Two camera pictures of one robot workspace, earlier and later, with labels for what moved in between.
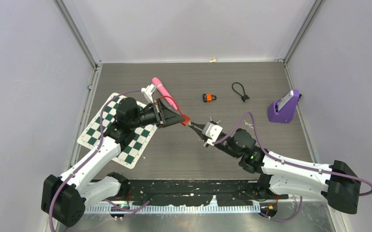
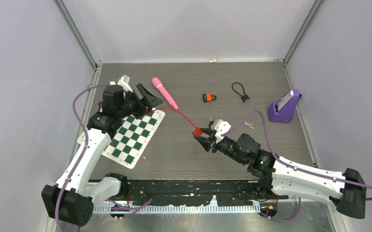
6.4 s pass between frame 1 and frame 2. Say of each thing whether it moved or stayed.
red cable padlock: moved
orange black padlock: stayed
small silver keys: stayed
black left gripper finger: moved
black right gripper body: stayed
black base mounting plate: stayed
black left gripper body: moved
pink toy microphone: stayed
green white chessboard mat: stayed
